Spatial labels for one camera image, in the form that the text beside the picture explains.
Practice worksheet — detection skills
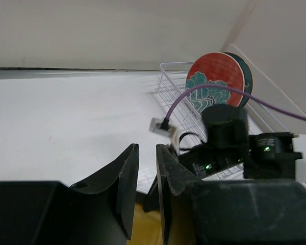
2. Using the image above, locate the yellow square plate dark rim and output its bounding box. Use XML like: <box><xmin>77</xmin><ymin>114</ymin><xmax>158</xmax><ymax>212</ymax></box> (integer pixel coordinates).
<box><xmin>127</xmin><ymin>178</ymin><xmax>163</xmax><ymax>245</ymax></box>

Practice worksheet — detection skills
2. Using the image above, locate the teal round plate brown rim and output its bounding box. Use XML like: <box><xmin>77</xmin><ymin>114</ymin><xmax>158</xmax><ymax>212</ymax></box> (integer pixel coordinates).
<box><xmin>223</xmin><ymin>52</ymin><xmax>253</xmax><ymax>107</ymax></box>

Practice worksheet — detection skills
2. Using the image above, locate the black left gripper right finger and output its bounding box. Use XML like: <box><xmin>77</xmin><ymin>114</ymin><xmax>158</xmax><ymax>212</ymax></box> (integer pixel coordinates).
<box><xmin>156</xmin><ymin>144</ymin><xmax>201</xmax><ymax>244</ymax></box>

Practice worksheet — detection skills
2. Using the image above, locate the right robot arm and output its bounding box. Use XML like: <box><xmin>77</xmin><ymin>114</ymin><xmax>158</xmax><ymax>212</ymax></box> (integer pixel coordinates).
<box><xmin>178</xmin><ymin>105</ymin><xmax>306</xmax><ymax>183</ymax></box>

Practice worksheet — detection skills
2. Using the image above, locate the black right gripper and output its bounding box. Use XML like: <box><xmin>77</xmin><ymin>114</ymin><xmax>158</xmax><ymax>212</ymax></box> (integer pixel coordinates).
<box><xmin>178</xmin><ymin>105</ymin><xmax>249</xmax><ymax>179</ymax></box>

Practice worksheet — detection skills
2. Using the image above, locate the white wire dish rack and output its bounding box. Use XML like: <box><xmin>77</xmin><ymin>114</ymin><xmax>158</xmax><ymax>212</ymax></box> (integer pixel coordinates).
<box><xmin>156</xmin><ymin>61</ymin><xmax>288</xmax><ymax>180</ymax></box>

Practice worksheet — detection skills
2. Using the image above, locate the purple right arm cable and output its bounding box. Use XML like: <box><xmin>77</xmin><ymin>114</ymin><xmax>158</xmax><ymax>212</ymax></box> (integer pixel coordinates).
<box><xmin>164</xmin><ymin>84</ymin><xmax>306</xmax><ymax>127</ymax></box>

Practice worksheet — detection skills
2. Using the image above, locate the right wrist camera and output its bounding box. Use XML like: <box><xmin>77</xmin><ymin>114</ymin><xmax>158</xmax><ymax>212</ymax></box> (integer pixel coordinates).
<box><xmin>149</xmin><ymin>117</ymin><xmax>180</xmax><ymax>153</ymax></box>

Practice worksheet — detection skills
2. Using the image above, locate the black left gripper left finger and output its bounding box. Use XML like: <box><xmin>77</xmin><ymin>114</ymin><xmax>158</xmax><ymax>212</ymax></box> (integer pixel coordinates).
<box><xmin>70</xmin><ymin>143</ymin><xmax>139</xmax><ymax>240</ymax></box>

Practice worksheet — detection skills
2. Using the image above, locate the red teal floral plate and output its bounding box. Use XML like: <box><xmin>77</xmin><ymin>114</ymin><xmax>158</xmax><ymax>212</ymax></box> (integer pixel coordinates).
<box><xmin>185</xmin><ymin>52</ymin><xmax>244</xmax><ymax>113</ymax></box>

